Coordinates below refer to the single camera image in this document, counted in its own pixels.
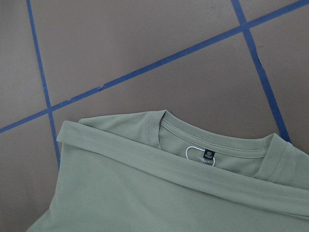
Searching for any olive green long-sleeve shirt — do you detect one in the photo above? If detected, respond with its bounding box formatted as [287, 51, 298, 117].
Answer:
[29, 110, 309, 232]

